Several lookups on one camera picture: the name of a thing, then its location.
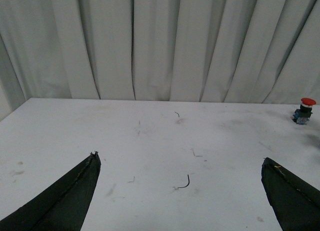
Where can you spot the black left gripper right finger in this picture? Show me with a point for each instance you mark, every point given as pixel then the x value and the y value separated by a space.
pixel 295 202

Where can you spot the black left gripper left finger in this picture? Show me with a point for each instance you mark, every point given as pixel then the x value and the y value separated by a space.
pixel 62 206

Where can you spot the red mushroom push button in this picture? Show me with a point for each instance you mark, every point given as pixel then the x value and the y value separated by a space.
pixel 302 115

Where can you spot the curved dark wire scrap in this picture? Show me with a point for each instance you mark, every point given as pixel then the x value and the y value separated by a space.
pixel 183 185

